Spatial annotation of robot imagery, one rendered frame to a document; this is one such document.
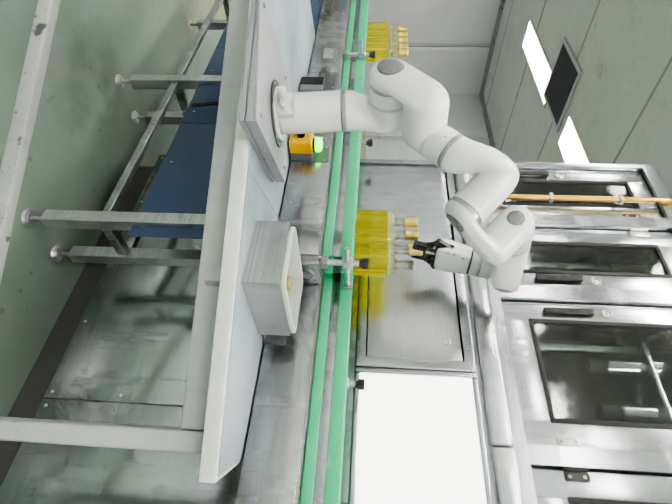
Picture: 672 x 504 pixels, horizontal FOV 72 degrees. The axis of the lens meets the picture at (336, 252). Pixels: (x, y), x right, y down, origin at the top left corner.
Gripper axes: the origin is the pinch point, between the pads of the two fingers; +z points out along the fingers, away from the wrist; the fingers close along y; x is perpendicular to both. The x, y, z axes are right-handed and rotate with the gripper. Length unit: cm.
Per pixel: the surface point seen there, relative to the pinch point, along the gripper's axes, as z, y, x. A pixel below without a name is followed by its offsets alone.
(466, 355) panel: -20.1, -12.0, 24.0
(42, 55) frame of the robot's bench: 96, 55, 12
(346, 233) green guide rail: 19.5, 13.5, 11.1
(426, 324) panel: -7.3, -12.7, 17.0
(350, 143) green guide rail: 30.3, 13.3, -26.9
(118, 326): 84, -15, 45
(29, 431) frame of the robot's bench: 62, 19, 83
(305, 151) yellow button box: 40.3, 18.8, -12.6
